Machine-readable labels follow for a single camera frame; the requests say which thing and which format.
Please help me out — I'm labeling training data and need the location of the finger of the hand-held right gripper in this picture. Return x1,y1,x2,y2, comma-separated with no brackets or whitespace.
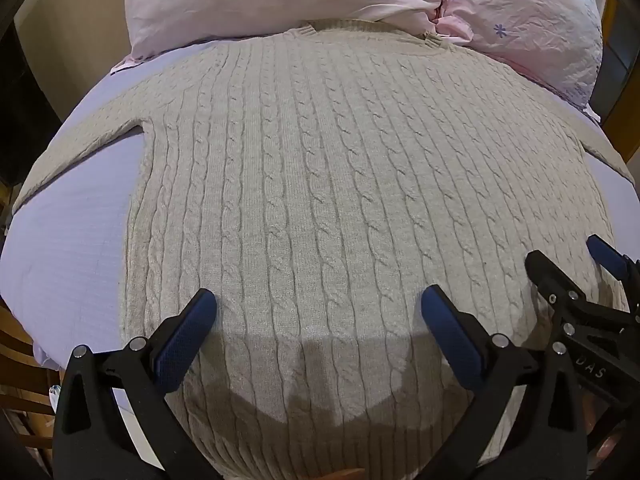
525,249,602,327
586,233,640,287

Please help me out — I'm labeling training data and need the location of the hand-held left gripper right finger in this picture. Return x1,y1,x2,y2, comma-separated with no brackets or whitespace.
420,284,589,480

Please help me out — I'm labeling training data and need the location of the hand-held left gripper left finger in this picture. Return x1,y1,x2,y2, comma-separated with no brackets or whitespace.
52,288,219,480

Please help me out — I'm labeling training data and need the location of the beige cable knit sweater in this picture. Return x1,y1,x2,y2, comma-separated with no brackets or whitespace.
11,18,635,480

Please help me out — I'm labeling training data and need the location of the lavender bed sheet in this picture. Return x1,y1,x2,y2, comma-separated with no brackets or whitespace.
0,40,640,401

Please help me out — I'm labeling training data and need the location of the wooden chair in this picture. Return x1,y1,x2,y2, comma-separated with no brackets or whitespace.
0,300,68,480

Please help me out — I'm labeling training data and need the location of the wooden furniture frame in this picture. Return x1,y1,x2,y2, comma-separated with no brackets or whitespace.
592,0,640,128

